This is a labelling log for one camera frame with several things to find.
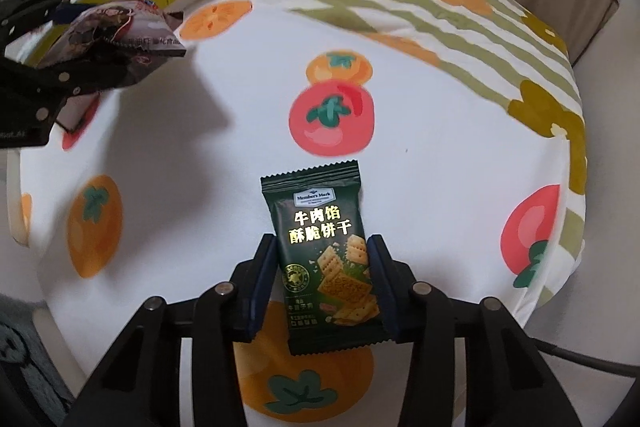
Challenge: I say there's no grey cartoon snack bag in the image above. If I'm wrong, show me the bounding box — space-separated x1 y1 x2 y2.
37 0 188 134

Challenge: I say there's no dark green biscuit packet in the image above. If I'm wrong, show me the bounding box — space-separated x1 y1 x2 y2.
260 160 388 355

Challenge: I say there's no black lamp stand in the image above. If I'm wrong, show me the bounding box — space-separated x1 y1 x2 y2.
533 338 640 378

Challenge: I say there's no floral striped quilt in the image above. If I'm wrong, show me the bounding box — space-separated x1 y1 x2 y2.
209 0 589 198

